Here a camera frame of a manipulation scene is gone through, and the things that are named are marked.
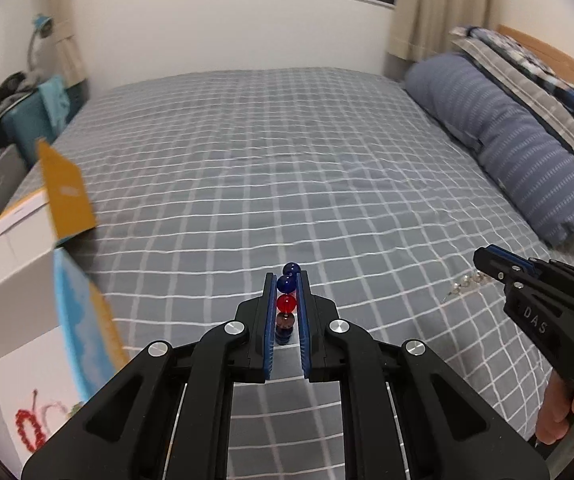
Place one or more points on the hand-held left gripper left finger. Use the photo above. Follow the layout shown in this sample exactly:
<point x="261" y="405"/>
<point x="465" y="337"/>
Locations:
<point x="268" y="330"/>

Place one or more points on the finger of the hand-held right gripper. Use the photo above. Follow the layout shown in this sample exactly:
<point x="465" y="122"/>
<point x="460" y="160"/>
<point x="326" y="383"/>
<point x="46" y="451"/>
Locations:
<point x="532" y="266"/>
<point x="499" y="265"/>

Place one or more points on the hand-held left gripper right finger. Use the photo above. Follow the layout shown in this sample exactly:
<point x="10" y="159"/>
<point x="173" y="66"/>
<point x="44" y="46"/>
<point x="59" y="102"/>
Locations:
<point x="304" y="330"/>

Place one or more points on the blue and yellow cardboard box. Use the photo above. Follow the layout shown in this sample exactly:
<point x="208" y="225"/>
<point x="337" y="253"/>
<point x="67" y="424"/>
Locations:
<point x="22" y="310"/>

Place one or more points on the person's right hand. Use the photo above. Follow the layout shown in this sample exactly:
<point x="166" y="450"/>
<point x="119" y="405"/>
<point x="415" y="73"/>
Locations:
<point x="554" y="410"/>

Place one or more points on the blue striped bolster pillow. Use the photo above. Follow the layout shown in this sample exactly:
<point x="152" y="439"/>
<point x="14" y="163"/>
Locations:
<point x="507" y="145"/>

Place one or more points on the plaid folded blanket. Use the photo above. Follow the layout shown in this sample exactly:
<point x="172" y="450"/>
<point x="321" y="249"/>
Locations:
<point x="512" y="77"/>

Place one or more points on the blue and white patterned blanket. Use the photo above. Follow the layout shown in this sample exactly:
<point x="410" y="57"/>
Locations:
<point x="542" y="72"/>

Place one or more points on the wooden headboard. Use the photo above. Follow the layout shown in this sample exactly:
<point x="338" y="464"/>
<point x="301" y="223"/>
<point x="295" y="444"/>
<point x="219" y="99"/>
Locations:
<point x="557" y="55"/>

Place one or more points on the beige curtain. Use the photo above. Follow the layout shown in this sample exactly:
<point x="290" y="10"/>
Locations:
<point x="69" y="55"/>
<point x="442" y="5"/>

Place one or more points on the teal storage box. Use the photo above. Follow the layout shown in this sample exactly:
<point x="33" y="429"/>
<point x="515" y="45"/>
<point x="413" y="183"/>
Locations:
<point x="29" y="130"/>

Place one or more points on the blue desk lamp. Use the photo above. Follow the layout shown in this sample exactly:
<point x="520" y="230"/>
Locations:
<point x="42" y="22"/>

